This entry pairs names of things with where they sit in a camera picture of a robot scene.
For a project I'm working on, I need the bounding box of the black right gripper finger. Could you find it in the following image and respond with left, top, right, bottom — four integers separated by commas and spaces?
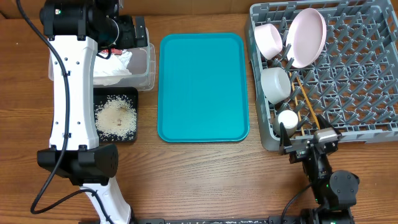
279, 123, 292, 155
316, 114, 333, 130

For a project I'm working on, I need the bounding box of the red snack wrapper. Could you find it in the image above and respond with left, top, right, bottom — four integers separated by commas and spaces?
101, 49, 125, 55

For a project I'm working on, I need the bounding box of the white paper cup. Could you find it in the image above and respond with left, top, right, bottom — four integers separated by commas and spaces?
272, 110, 299, 137

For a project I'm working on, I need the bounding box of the white napkin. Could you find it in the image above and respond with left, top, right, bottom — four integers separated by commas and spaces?
93, 51, 132, 86

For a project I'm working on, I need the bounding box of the grey-green bowl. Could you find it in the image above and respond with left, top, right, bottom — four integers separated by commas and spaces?
261, 67, 291, 105

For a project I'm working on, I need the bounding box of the white rice pile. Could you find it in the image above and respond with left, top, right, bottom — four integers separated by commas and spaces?
95, 95, 137, 142

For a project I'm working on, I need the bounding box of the pink round plate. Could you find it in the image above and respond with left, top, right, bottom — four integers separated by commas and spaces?
286, 8, 327, 68

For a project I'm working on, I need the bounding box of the pink small bowl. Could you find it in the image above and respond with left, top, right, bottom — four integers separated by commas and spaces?
254, 24, 282, 60

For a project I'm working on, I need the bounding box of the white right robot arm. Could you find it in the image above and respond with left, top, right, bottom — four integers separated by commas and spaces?
279, 115, 360, 224

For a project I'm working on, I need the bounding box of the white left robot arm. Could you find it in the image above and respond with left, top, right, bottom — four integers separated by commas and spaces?
37, 1, 146, 223

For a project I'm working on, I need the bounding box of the grey dishwasher rack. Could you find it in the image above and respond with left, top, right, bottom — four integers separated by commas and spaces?
246, 1, 397, 151

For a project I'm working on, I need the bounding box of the clear plastic bin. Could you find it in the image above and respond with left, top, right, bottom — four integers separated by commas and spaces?
50, 35, 156, 91

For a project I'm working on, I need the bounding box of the black plastic tray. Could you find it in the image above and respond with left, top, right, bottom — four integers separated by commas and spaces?
94, 87, 138, 143

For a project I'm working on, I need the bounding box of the teal plastic tray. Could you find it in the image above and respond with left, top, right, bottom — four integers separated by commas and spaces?
157, 33, 250, 142

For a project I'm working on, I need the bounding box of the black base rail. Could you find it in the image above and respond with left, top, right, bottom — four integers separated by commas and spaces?
79, 208, 355, 224

